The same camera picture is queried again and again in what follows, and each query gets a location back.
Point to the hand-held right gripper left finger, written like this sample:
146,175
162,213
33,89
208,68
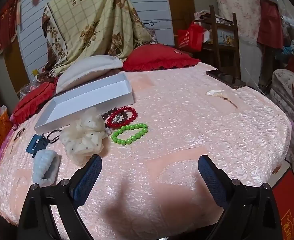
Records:
86,181

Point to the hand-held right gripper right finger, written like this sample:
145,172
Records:
212,181

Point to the cream dotted scrunchie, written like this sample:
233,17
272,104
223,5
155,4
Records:
84,135

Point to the blue hair claw clip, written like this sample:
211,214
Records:
36,143

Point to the white cardboard box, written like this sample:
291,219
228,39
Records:
86,97

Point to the light blue fluffy scrunchie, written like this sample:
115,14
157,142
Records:
45,163

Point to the pink quilted bedspread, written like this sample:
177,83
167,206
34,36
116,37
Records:
187,135

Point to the red floor mat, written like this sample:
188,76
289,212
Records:
291,205

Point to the small white shell piece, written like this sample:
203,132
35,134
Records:
214,93

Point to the small red ruffled pillow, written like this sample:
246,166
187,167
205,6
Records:
34,100

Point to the dark smartphone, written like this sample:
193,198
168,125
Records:
224,78

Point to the white pillow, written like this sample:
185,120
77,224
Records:
86,70

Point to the patterned upholstered sofa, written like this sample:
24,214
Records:
289,97

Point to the large red ruffled pillow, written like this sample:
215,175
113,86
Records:
159,57

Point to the dark wooden chair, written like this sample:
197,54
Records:
225,45

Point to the red shopping bag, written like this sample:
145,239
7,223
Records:
189,38

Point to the floral checked blanket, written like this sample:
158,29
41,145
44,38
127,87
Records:
94,17

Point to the red hanging cloth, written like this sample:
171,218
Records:
269,25

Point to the red wall banner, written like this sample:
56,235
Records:
7,22

